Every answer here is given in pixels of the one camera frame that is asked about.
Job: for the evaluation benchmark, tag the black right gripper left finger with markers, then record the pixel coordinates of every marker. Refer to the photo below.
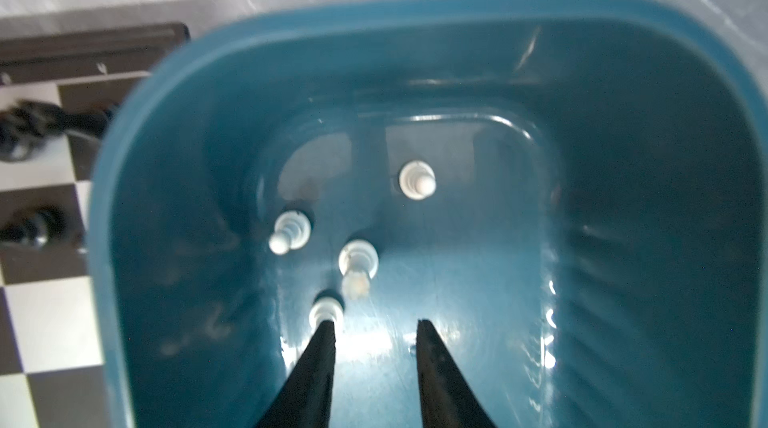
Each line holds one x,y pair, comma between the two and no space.
306,396

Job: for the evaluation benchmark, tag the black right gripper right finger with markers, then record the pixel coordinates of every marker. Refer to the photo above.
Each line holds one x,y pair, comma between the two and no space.
446,399

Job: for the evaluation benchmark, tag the black white chessboard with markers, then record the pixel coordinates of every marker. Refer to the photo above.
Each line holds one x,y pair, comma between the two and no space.
58,95

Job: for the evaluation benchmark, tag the dark teal plastic tray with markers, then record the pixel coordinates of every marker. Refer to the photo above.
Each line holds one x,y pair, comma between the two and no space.
573,192

